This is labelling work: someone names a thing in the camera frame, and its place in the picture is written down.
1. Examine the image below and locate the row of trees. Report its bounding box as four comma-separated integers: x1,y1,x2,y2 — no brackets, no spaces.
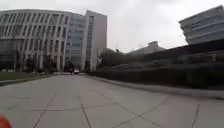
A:
13,49,75,75

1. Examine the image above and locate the dark hedge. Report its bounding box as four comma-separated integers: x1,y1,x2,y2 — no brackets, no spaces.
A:
87,61,224,90

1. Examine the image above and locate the large pale multi-storey building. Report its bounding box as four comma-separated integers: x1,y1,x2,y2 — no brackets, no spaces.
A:
0,9,108,73

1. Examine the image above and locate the robot's own part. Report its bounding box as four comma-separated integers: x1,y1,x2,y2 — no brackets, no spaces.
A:
0,115,13,128

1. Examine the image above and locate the clump of dark trees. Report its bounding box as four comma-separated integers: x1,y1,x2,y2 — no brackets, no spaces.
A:
98,48,134,70

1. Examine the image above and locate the grey concrete slab road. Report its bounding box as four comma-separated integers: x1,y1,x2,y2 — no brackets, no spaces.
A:
0,73,224,128

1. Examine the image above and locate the grey kerb beside lawn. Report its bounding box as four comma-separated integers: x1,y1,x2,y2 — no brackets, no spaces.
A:
0,74,54,87

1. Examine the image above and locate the building with glass bands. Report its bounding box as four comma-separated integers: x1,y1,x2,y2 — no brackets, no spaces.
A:
178,4,224,46

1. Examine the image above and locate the grass lawn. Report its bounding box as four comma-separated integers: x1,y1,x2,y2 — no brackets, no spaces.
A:
0,71,51,82

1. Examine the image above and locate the pale concrete kerb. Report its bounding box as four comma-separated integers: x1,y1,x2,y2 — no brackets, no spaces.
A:
84,74,224,101

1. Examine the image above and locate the low dark building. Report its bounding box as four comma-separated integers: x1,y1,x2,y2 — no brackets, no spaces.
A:
128,39,224,68

